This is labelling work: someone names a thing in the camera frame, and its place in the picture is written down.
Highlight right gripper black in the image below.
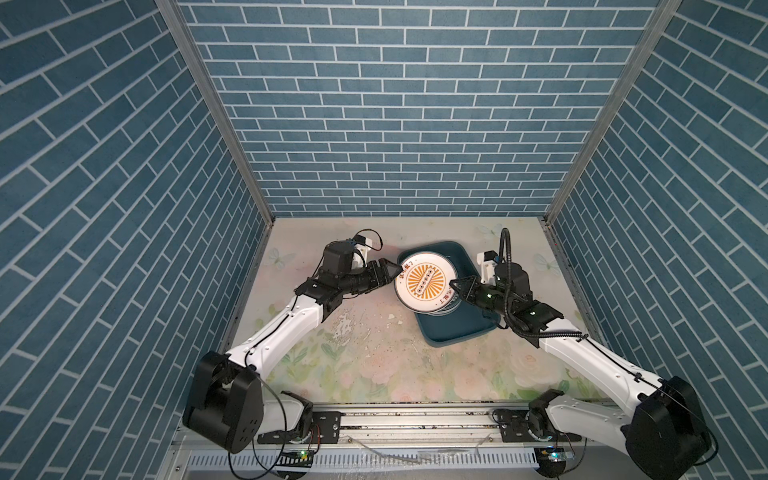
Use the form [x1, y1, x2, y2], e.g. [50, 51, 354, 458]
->
[448, 274, 513, 319]

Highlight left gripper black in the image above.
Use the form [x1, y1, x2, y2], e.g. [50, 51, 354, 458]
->
[337, 258, 403, 296]

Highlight green rim plate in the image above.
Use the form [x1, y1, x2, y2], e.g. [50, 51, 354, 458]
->
[429, 297, 462, 317]

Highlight orange sunburst plate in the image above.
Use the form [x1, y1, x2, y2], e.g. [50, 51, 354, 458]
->
[394, 251, 458, 315]

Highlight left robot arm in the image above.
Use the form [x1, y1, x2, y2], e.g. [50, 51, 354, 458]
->
[182, 234, 402, 454]

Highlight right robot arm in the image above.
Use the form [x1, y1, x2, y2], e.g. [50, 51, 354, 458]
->
[450, 261, 719, 479]

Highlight teal plastic bin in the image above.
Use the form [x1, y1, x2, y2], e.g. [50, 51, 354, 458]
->
[397, 241, 499, 347]

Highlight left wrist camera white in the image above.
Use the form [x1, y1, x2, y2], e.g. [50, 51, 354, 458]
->
[350, 229, 383, 269]

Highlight black corrugated cable right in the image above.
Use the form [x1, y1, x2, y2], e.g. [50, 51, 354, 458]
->
[499, 227, 586, 340]

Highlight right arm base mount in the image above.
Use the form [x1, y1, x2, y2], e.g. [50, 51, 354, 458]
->
[490, 408, 583, 444]

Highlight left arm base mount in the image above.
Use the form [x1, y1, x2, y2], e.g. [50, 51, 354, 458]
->
[257, 411, 342, 445]

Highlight aluminium rail frame front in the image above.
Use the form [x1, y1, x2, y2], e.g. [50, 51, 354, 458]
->
[155, 401, 685, 480]

